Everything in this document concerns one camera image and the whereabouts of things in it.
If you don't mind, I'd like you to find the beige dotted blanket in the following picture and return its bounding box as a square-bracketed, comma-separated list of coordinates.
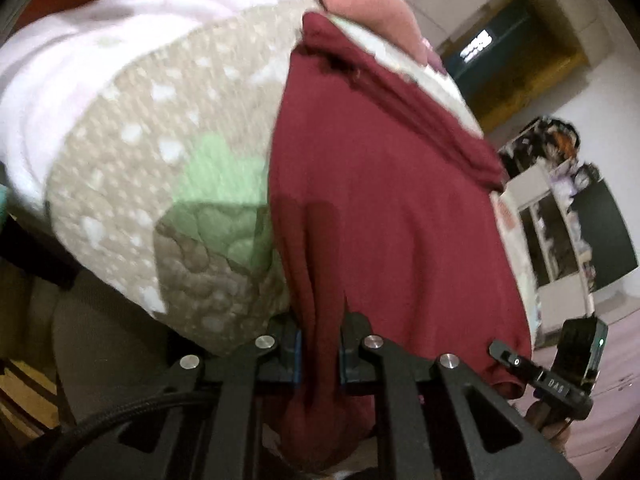
[45, 1, 485, 357]

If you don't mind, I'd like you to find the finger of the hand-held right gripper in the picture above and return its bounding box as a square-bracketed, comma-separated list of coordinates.
[488, 341, 537, 381]

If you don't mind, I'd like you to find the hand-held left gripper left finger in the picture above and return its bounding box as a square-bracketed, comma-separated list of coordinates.
[117, 317, 305, 463]

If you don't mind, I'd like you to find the person's right hand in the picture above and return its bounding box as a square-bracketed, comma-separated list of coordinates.
[525, 400, 573, 457]

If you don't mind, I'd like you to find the dark flat screen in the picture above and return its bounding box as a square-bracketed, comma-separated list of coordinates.
[570, 177, 640, 291]

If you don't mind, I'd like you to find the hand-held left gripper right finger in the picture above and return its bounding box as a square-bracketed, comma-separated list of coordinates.
[338, 312, 543, 463]

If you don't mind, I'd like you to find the grey cushion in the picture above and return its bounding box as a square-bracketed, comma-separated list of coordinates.
[0, 255, 201, 431]

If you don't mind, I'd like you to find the white shelf cabinet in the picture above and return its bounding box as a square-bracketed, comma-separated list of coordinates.
[505, 162, 598, 348]

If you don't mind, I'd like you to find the wooden door frame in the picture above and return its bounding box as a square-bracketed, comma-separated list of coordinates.
[440, 0, 588, 131]

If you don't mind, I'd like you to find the black braided cable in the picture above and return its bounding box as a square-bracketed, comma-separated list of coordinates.
[20, 389, 221, 466]

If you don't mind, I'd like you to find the maroon garment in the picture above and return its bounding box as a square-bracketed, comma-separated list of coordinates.
[268, 12, 532, 474]

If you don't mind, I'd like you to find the pink pillow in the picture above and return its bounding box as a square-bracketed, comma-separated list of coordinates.
[319, 0, 435, 68]

